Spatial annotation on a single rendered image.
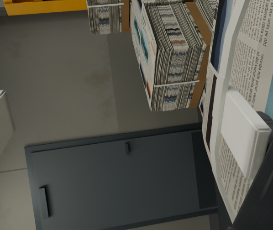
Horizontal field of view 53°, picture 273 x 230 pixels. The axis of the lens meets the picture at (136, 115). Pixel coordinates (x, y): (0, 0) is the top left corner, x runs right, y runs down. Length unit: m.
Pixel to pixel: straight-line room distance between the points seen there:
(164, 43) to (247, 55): 0.83
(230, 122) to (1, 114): 0.14
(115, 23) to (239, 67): 1.43
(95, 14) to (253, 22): 1.41
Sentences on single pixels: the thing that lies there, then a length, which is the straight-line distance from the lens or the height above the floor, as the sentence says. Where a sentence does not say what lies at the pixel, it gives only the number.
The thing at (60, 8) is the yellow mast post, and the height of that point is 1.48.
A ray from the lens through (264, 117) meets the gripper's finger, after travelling 0.17.
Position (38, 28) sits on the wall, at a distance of 3.41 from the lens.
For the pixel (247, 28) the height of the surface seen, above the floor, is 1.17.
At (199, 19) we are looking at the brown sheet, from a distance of 1.20.
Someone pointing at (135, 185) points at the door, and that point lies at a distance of 3.36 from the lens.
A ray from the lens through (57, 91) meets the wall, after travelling 3.28.
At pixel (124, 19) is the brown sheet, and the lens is 1.65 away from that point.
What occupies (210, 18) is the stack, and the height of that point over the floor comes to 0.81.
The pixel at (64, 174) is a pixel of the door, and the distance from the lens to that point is 3.32.
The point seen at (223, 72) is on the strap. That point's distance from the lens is 0.17.
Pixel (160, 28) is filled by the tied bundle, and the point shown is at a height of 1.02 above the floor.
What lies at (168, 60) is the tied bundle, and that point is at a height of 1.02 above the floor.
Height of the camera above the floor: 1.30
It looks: 8 degrees down
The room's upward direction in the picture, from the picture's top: 97 degrees counter-clockwise
